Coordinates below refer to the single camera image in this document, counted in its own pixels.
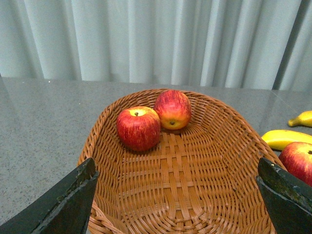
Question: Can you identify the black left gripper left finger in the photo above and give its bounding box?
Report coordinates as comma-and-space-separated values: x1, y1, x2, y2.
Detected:
0, 158, 98, 234

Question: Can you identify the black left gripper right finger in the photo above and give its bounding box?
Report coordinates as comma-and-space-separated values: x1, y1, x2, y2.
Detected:
256, 157, 312, 234

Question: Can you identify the red yellow apple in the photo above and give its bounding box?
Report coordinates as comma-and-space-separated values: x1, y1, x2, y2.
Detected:
279, 142, 312, 186

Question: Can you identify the large yellow banana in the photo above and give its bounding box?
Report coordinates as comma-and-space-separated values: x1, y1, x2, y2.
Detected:
261, 130, 312, 151

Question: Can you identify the small yellow banana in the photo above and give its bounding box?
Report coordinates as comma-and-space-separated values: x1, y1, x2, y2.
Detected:
288, 110, 312, 127

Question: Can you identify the brown wicker basket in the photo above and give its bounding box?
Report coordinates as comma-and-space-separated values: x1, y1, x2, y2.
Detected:
79, 89, 280, 234

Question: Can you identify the red apple front left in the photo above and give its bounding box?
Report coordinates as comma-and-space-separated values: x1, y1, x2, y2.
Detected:
116, 106, 161, 152

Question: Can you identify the red apple tilted back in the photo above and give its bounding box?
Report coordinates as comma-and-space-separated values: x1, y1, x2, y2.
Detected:
154, 90, 192, 130

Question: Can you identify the grey curtain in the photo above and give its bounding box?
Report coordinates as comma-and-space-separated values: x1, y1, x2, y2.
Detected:
0, 0, 312, 91

